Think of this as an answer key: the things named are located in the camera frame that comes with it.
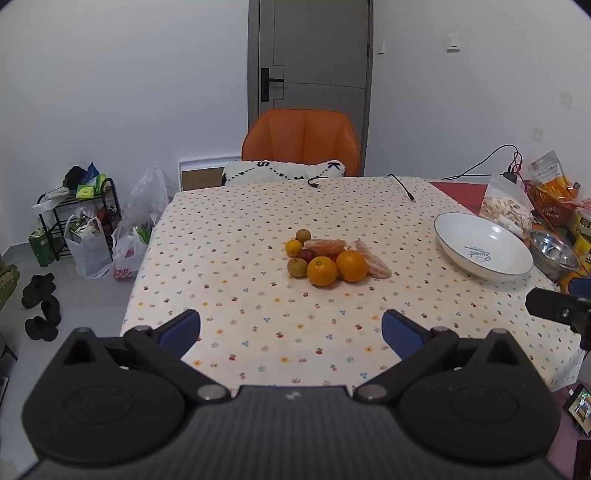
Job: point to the blue packet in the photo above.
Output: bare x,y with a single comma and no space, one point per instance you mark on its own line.
92,170

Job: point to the clear bag of nuts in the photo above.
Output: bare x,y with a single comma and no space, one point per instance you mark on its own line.
505,207

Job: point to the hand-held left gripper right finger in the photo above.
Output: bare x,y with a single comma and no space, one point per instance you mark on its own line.
399,330

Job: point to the white wall box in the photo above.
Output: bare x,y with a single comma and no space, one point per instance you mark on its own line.
458,40

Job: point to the black charger plug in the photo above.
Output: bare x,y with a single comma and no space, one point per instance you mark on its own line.
510,176

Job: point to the black hat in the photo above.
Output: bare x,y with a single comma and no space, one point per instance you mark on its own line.
74,177

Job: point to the small orange citrus fruit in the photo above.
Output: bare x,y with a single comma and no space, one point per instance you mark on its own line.
292,248

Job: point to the white framed board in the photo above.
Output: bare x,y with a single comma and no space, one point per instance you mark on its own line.
201,175

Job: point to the brown round fruit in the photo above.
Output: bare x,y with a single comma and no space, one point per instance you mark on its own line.
298,267
303,235

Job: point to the orange snack packet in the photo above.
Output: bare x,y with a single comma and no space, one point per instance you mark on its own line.
551,177

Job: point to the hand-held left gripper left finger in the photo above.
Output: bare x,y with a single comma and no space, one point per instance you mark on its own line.
182,328

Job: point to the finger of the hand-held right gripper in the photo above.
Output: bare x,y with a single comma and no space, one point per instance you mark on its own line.
581,286
549,304

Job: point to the dark phone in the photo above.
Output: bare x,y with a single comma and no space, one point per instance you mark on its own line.
584,461

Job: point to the red plastic basket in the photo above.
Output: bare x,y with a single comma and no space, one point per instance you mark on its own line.
551,207

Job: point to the black slipper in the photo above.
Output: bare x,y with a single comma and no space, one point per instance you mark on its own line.
51,310
40,328
38,290

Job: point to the white bag with red print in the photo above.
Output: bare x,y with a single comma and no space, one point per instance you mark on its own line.
127,258

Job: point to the floral print tablecloth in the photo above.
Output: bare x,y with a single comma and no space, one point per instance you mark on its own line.
221,258

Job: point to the large orange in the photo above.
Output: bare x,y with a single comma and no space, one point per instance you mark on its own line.
352,265
322,272

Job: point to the white ceramic bowl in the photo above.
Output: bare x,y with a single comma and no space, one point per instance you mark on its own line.
480,240

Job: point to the white plastic bag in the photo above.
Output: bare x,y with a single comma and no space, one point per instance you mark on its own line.
90,251

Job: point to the black metal shoe rack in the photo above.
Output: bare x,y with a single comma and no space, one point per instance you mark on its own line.
60,226

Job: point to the green packet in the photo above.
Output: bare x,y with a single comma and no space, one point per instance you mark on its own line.
90,188

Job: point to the orange leather chair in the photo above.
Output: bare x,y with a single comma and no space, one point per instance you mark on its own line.
300,134

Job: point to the small red fruit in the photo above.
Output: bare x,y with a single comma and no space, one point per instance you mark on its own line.
306,254

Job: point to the red cloth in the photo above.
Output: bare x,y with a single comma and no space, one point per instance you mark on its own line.
461,194

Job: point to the white cushion with black print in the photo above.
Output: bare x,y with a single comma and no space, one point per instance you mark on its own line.
277,170

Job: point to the stainless steel bowl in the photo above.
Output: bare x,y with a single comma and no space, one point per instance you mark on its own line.
554,251

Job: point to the yellow can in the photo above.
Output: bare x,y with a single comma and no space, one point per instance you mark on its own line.
584,235

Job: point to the grey door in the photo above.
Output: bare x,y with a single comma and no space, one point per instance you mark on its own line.
318,46

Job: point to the peeled pomelo segment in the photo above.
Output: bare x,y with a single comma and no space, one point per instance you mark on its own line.
374,265
324,245

